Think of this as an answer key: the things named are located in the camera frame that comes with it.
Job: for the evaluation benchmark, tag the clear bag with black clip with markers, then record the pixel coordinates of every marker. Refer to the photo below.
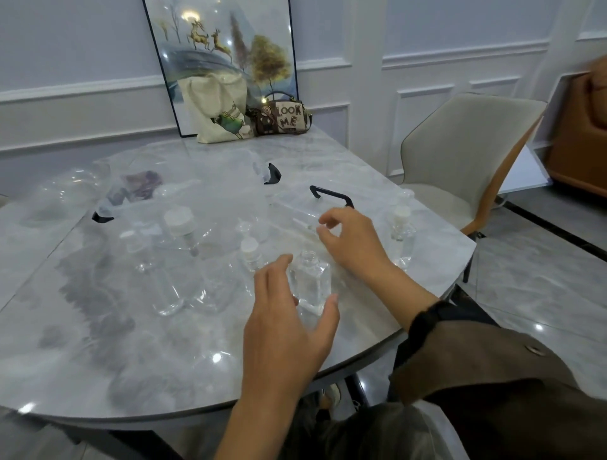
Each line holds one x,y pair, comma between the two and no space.
265,173

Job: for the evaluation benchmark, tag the clear bottle large white cap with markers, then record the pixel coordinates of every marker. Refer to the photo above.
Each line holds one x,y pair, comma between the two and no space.
181,227

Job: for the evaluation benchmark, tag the person's left forearm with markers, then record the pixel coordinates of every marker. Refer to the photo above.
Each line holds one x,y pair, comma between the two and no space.
256,431

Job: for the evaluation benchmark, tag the grey trousers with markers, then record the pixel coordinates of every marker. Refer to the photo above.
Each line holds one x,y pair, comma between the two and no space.
370,433

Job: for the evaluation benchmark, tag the clear bottle with pump cap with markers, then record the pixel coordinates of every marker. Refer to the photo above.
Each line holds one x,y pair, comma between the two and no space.
402,234

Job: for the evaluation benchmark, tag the beige chair with orange edge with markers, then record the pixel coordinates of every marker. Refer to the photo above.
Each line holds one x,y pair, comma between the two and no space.
460,151

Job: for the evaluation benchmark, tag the clear round bottle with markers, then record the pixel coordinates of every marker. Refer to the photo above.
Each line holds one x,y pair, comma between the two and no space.
142,265

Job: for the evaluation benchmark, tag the clear square open bottle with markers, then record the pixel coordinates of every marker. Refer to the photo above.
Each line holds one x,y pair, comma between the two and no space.
310,284

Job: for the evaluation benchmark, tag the person's left thumb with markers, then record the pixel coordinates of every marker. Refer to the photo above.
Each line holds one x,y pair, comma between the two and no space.
327,320

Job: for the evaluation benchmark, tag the cream canvas tote bag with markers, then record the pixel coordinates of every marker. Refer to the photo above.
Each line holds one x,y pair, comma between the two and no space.
218,109

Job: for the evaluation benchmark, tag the person's right hand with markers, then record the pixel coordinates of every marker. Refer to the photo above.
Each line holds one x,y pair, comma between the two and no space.
355,246

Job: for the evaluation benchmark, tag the person's right thumb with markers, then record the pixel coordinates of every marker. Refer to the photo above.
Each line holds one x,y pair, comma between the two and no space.
327,239

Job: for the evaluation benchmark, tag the person's right forearm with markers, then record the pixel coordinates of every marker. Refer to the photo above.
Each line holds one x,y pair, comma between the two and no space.
403,294

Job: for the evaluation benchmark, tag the orange leather armchair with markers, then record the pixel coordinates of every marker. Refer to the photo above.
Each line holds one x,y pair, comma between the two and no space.
581,132

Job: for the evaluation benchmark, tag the crumpled clear plastic bag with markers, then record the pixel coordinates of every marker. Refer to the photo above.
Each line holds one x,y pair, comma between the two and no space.
90,189

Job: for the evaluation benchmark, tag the brown jacket sleeve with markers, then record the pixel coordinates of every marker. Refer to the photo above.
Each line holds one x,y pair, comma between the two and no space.
498,379

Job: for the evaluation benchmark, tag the person's left hand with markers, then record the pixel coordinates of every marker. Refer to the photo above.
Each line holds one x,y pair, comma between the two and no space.
280,350

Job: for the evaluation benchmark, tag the small clear white-capped bottle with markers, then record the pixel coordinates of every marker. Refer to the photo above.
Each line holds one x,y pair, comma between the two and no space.
250,255

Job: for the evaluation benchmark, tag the brown printed handbag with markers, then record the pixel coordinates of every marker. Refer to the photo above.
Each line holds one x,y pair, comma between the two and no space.
282,117

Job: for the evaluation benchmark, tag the framed deer landscape painting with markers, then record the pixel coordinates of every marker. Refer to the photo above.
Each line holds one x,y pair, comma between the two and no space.
223,42

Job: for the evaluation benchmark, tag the person's shoe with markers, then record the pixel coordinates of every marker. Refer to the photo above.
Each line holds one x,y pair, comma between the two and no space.
332,395

